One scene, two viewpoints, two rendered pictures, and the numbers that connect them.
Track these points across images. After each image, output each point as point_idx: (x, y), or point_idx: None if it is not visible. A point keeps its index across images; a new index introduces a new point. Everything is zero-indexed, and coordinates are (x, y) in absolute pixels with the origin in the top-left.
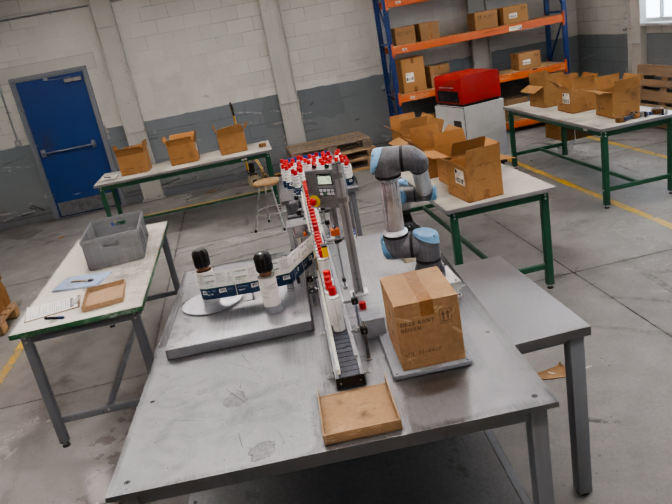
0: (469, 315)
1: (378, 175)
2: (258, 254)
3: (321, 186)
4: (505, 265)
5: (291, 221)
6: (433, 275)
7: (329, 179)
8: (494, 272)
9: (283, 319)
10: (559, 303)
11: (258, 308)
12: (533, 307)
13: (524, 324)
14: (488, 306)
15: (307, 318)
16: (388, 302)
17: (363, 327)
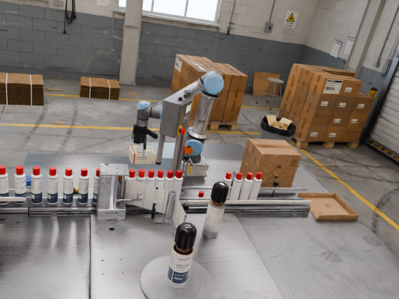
0: (223, 165)
1: (218, 94)
2: (225, 185)
3: (185, 114)
4: (157, 143)
5: (107, 171)
6: (261, 140)
7: (190, 107)
8: (166, 148)
9: (230, 226)
10: (215, 143)
11: (203, 242)
12: (218, 149)
13: (236, 155)
14: (213, 158)
15: (230, 215)
16: (284, 159)
17: (277, 182)
